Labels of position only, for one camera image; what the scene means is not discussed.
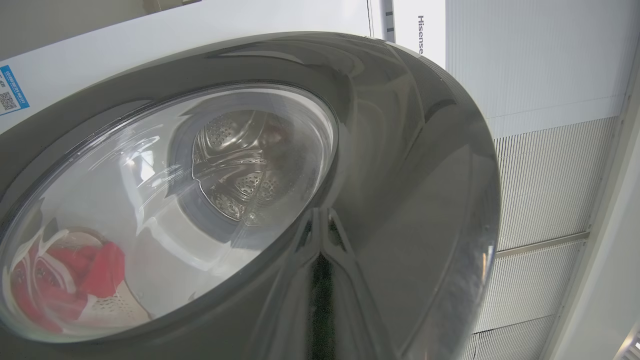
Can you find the blue QR code sticker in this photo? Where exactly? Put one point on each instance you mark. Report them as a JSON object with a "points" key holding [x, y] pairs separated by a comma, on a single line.
{"points": [[11, 90]]}

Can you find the red and white garment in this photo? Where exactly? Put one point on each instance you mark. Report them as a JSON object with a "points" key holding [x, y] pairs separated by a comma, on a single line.
{"points": [[100, 265]]}

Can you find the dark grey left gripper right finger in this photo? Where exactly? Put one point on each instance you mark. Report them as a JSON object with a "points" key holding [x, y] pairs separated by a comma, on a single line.
{"points": [[360, 310]]}

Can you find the white pleated window blind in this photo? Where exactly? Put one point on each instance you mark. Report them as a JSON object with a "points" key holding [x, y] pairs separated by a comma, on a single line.
{"points": [[545, 175]]}

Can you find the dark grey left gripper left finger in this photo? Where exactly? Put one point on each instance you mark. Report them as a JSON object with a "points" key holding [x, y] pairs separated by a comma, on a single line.
{"points": [[290, 310]]}

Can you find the cream perforated laundry basket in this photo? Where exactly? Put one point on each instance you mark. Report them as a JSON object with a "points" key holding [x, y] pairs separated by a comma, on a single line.
{"points": [[117, 307]]}

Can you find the white front-load washing machine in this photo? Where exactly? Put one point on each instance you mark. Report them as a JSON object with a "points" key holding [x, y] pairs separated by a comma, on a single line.
{"points": [[200, 35]]}

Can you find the dark grey round washer door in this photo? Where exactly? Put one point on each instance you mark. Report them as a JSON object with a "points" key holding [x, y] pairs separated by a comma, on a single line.
{"points": [[410, 175]]}

